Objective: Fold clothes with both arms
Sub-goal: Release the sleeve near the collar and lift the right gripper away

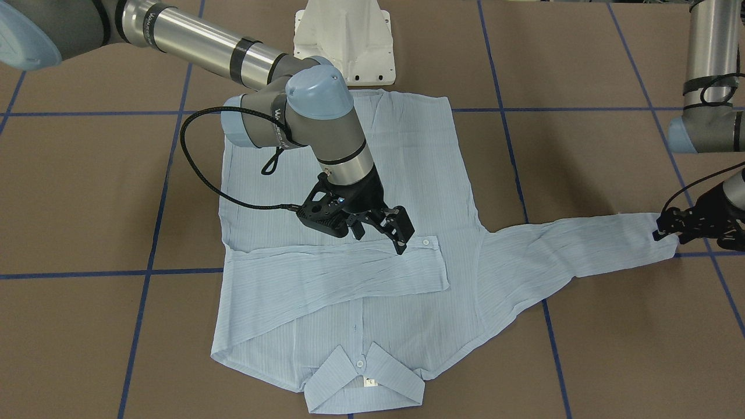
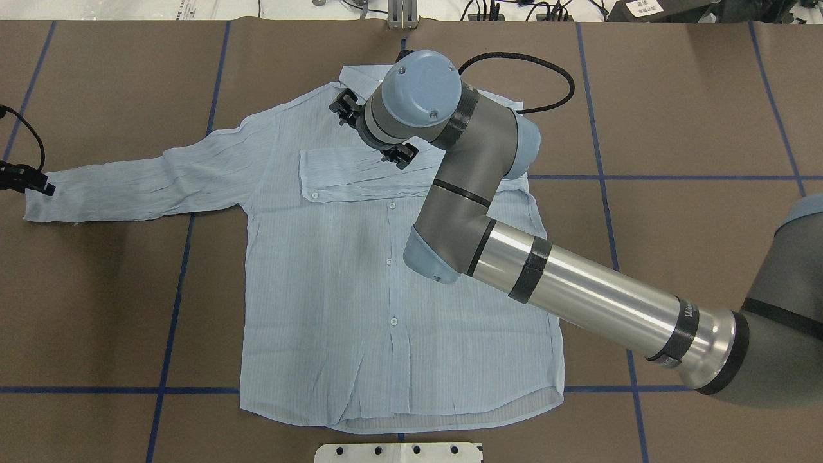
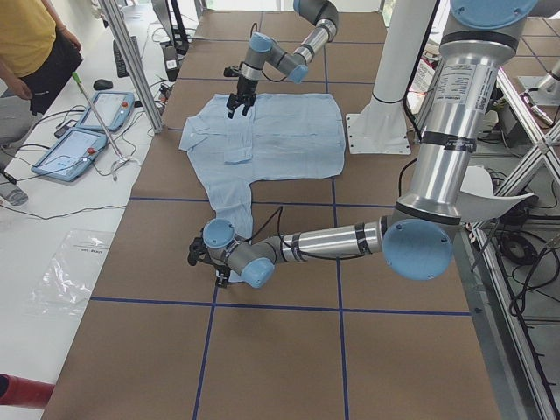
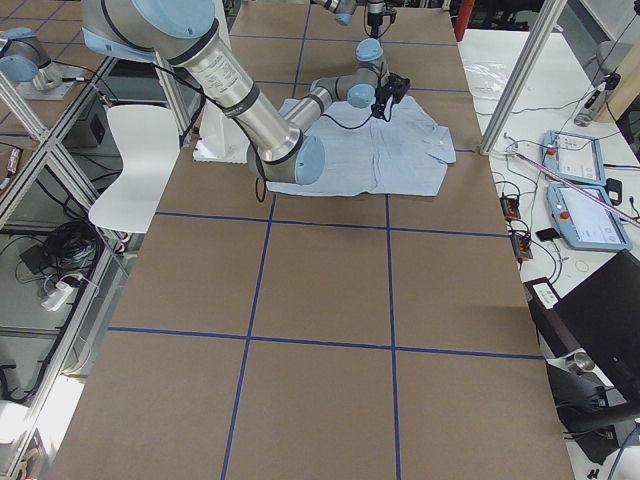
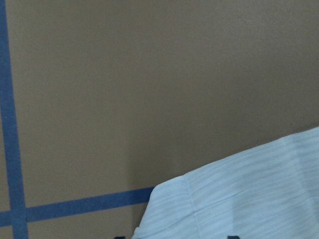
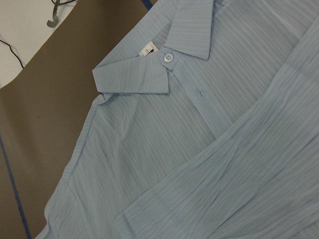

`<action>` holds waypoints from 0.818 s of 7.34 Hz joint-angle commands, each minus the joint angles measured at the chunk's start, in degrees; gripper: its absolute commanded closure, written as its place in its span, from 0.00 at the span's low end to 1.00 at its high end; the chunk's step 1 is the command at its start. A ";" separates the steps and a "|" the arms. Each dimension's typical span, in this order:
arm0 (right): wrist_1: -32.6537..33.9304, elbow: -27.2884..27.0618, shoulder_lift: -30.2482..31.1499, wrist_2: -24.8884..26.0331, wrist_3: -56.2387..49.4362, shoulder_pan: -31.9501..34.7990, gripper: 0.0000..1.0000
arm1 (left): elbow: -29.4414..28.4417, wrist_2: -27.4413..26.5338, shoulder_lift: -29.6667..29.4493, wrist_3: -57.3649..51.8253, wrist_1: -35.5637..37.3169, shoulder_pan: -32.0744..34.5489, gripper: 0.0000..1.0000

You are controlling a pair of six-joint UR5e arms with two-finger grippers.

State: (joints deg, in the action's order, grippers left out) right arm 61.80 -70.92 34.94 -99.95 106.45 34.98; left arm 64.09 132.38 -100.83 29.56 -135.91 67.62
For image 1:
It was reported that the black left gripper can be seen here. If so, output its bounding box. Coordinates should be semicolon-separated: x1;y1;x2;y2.
652;185;744;245

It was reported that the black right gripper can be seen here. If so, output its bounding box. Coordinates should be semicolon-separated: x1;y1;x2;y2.
318;169;415;255

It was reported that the light blue button-up shirt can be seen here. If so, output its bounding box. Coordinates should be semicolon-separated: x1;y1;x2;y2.
211;90;678;414

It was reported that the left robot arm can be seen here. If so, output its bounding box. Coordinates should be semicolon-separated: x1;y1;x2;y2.
652;1;744;252

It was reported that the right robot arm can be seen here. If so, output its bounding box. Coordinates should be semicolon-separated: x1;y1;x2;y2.
2;1;414;254

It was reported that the white central mounting column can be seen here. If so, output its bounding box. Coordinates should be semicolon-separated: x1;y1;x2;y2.
293;1;397;87

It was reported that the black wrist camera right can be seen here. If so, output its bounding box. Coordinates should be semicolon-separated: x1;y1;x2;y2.
296;180;349;238

